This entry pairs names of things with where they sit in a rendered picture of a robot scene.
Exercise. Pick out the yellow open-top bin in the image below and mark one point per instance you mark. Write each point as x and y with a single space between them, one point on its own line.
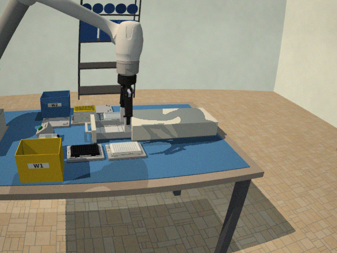
40 160

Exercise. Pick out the blue bench mat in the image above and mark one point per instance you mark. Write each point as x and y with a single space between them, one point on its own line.
165 158

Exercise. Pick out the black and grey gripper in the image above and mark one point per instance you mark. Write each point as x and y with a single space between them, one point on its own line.
126 97

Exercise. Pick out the blue open-top bin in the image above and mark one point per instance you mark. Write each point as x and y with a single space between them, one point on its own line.
55 104

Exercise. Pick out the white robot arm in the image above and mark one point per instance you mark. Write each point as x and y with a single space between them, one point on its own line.
126 36

